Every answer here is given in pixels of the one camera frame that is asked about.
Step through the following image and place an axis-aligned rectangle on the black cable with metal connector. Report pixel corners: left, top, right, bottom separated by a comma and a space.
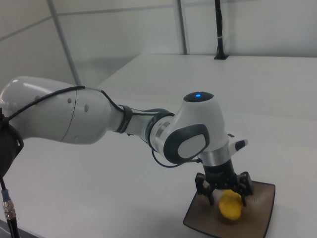
0, 175, 21, 238

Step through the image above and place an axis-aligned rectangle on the brown square ceramic plate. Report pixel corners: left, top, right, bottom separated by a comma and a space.
182, 181, 276, 237

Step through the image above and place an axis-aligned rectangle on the grey metal wall post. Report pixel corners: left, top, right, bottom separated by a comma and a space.
177, 0, 191, 56

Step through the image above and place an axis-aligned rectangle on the black pole with cables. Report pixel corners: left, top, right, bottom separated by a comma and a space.
213, 0, 229, 61

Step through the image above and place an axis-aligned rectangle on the yellow lemon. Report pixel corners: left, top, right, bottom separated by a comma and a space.
218, 189, 242, 221

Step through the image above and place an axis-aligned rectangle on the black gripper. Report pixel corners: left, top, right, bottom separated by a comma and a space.
194, 158, 254, 208

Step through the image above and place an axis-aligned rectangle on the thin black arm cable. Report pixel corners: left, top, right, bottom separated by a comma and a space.
4, 85, 202, 169

